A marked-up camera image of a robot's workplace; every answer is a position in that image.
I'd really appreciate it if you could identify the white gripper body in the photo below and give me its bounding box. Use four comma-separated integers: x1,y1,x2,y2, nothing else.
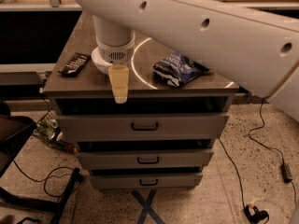
96,32,135,64

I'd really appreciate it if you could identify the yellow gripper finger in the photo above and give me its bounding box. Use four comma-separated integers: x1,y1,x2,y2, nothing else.
108,64,129,104

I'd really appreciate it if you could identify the white bowl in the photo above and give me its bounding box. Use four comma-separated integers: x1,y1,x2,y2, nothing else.
92,48,113,75

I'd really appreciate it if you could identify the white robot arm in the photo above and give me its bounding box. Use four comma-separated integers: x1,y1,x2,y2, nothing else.
76,0,299,120

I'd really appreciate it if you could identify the black candy bar wrapper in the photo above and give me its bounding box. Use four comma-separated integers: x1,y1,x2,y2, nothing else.
59,52,91,77

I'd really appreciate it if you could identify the blue chip bag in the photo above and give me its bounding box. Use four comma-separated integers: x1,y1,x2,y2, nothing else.
152,52,208,88

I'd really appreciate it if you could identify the grey drawer cabinet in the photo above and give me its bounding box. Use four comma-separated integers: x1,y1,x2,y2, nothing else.
43,11,240,190

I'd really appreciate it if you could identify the black chair base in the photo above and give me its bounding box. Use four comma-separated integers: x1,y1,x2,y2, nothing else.
0,101,84,224

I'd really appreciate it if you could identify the blue tape cross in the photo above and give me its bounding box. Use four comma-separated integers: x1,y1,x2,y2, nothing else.
131,189,165,224

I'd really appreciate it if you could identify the wire basket with bottles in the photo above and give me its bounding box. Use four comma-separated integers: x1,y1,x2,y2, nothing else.
33,110,77,154

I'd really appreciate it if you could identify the black cable on floor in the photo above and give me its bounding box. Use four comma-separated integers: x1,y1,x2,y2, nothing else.
12,159,76,198

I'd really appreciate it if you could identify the black power adapter cable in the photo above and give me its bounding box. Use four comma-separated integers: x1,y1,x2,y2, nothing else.
248,97,299,203

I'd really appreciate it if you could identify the black cable with plug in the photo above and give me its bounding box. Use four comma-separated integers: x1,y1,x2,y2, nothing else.
218,137,270,224

